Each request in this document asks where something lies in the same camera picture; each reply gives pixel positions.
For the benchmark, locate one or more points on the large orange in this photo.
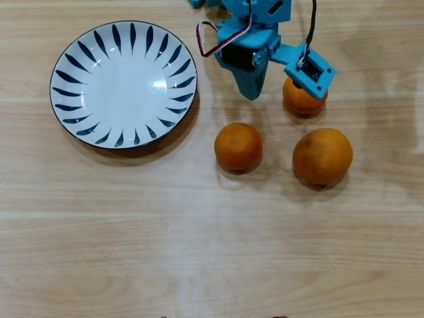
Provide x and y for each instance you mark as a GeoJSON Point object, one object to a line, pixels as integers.
{"type": "Point", "coordinates": [323, 157]}

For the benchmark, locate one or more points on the white plate with blue stripes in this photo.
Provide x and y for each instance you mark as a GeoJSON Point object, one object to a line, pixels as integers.
{"type": "Point", "coordinates": [122, 89]}

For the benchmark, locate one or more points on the teal mounted wrist camera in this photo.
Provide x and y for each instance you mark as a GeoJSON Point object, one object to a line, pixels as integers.
{"type": "Point", "coordinates": [309, 70]}

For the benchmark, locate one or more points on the small scarred orange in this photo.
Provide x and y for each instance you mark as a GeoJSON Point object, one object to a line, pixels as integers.
{"type": "Point", "coordinates": [303, 102]}

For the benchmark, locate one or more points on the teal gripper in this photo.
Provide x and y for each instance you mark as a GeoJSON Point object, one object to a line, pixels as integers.
{"type": "Point", "coordinates": [250, 79]}

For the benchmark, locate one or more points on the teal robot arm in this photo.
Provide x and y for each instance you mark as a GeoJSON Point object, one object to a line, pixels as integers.
{"type": "Point", "coordinates": [261, 10]}

